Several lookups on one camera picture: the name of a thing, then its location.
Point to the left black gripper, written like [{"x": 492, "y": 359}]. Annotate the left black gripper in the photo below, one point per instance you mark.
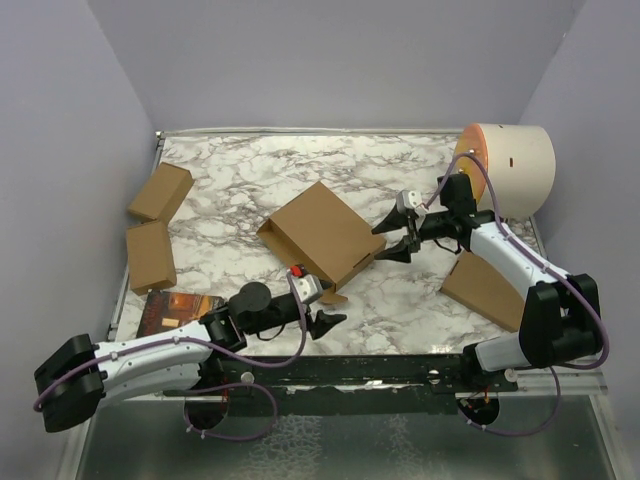
[{"x": 321, "y": 322}]

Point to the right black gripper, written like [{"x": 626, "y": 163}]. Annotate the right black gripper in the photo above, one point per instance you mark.
[{"x": 395, "y": 221}]

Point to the cardboard box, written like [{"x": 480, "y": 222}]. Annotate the cardboard box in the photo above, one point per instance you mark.
[
  {"x": 150, "y": 258},
  {"x": 162, "y": 194},
  {"x": 320, "y": 231},
  {"x": 478, "y": 286}
]

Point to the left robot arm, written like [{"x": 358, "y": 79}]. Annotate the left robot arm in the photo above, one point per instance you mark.
[{"x": 82, "y": 376}]

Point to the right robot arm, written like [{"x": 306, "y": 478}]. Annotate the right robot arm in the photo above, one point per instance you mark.
[{"x": 559, "y": 321}]

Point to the white cylinder container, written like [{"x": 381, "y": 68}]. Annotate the white cylinder container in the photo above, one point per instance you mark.
[{"x": 520, "y": 162}]

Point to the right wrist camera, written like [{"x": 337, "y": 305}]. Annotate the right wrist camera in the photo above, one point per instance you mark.
[{"x": 410, "y": 203}]

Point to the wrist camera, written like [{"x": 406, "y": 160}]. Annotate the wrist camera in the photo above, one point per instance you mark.
[
  {"x": 307, "y": 286},
  {"x": 410, "y": 203}
]

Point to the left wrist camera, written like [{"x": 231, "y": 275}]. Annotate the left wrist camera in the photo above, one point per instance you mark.
[{"x": 307, "y": 286}]

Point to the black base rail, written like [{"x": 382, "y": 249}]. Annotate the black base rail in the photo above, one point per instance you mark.
[{"x": 359, "y": 384}]

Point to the aluminium frame profile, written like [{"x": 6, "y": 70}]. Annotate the aluminium frame profile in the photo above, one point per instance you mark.
[{"x": 572, "y": 382}]

